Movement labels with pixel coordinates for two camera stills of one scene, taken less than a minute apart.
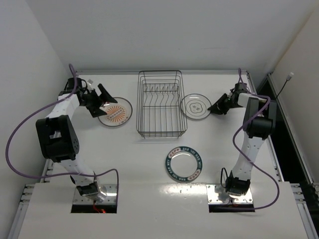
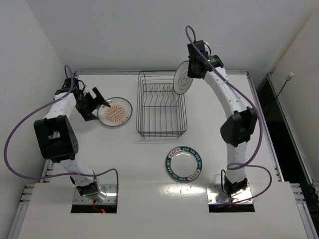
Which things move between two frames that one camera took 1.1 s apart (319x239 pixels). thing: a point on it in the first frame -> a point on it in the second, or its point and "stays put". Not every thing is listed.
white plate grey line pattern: x=195 y=106 -> x=183 y=82
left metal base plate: x=109 y=190 stays put
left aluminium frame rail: x=19 y=218 stays put
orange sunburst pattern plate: x=117 y=113 stays put
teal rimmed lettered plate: x=183 y=164 stays put
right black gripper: x=227 y=101 -> x=193 y=68
